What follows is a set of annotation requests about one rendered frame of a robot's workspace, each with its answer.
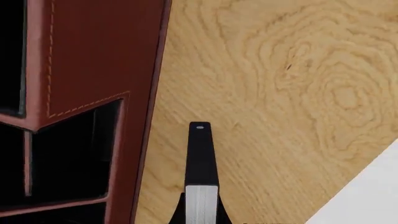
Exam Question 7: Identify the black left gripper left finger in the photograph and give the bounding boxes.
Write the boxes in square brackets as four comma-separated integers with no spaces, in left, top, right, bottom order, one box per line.
[168,192,187,224]

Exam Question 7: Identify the red-brown desk caddy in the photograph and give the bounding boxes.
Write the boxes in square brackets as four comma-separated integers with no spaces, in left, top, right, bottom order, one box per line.
[0,0,173,224]

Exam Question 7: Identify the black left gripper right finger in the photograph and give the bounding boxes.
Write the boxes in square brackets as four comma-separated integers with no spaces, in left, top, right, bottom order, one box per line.
[216,195,233,224]

